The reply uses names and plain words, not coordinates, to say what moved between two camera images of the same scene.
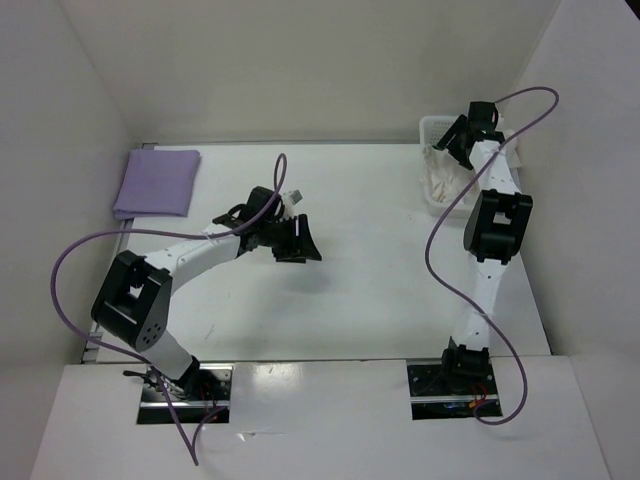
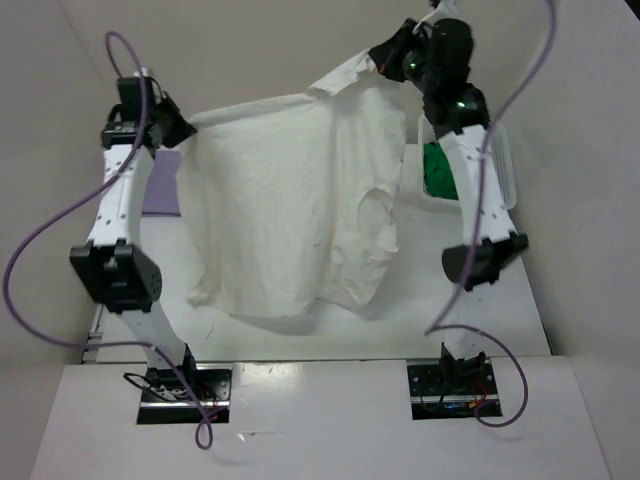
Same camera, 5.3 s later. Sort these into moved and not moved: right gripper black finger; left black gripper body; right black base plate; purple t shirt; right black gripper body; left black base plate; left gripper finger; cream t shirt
Moved: left black gripper body; cream t shirt; left gripper finger; right black gripper body; right gripper black finger
Not moved: right black base plate; purple t shirt; left black base plate
